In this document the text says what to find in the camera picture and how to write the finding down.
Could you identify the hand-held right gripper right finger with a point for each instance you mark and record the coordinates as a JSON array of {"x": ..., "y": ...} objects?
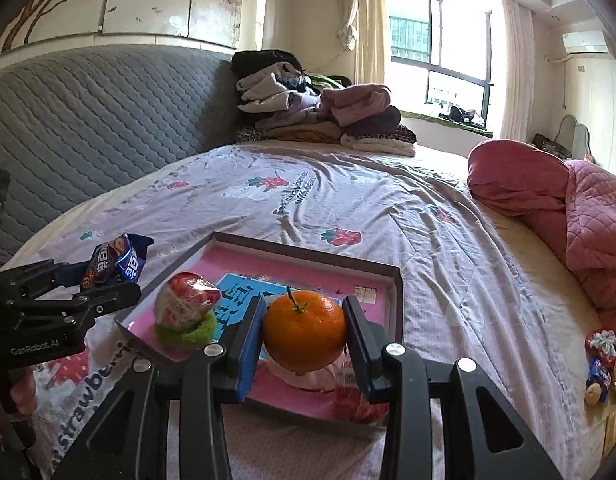
[{"x": 359, "y": 355}]

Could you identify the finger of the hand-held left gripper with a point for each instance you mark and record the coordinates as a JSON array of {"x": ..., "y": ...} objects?
[
  {"x": 43, "y": 277},
  {"x": 88, "y": 305}
]

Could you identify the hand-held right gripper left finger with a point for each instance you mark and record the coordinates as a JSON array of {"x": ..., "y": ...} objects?
[{"x": 249, "y": 360}]

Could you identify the red orange snack pack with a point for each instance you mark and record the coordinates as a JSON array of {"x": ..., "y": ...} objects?
[{"x": 355, "y": 405}]

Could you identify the blue cookie packet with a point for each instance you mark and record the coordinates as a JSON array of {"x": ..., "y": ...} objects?
[{"x": 113, "y": 260}]

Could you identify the orange with stem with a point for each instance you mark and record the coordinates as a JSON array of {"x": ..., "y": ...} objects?
[{"x": 303, "y": 330}]

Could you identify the white and red snack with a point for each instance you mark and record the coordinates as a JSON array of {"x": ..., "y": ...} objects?
[{"x": 183, "y": 305}]

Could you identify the shallow grey cardboard box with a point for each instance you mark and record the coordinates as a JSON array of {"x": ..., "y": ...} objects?
[{"x": 308, "y": 252}]

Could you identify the person's left hand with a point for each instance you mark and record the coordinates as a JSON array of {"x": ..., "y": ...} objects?
[{"x": 24, "y": 395}]

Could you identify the pink and blue book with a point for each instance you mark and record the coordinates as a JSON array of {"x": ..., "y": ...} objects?
[{"x": 288, "y": 271}]

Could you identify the strawberry printed bedsheet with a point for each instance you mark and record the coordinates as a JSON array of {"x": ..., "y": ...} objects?
[{"x": 377, "y": 200}]

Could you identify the grey quilted headboard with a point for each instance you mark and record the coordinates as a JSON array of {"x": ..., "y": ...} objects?
[{"x": 88, "y": 125}]

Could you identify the pink topped clothes pile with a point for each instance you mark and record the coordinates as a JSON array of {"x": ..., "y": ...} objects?
[{"x": 368, "y": 115}]

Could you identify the small colourful toy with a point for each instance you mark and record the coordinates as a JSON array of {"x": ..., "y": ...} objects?
[{"x": 600, "y": 370}]

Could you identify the green window seat mat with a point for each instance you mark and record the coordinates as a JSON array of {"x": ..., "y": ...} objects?
[{"x": 422, "y": 119}]

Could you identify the pink quilt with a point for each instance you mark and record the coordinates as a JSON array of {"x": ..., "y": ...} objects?
[{"x": 562, "y": 210}]

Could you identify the dark clothes heap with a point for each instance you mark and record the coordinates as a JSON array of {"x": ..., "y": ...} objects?
[{"x": 460, "y": 115}]

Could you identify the tall pile of folded clothes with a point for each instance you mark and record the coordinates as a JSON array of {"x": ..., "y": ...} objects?
[{"x": 273, "y": 95}]

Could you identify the dark patterned bag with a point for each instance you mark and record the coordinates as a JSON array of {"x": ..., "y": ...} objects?
[{"x": 550, "y": 145}]

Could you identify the white framed mirror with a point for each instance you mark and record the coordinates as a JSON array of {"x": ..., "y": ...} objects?
[{"x": 575, "y": 132}]

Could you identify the straight cream curtain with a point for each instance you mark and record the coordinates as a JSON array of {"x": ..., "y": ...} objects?
[{"x": 517, "y": 70}]

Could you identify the window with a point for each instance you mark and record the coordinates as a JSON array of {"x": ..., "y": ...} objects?
[{"x": 457, "y": 35}]

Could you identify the knotted cream curtain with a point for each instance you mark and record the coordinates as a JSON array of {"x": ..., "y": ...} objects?
[{"x": 363, "y": 10}]

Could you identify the white air conditioner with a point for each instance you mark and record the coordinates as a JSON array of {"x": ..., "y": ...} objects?
[{"x": 585, "y": 42}]

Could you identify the painted wall cabinet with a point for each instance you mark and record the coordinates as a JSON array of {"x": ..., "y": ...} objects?
[{"x": 138, "y": 0}]

